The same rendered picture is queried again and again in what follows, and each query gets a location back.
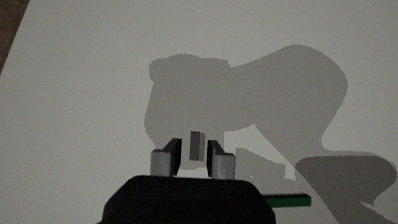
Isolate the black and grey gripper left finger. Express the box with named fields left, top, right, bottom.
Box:
left=150, top=138, right=182, bottom=177

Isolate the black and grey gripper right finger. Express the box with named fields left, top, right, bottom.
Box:
left=206, top=140, right=236, bottom=180

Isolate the dark grey rectangular block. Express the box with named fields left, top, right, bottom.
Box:
left=189, top=131, right=200, bottom=161

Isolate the green rod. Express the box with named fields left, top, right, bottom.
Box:
left=262, top=194, right=311, bottom=208

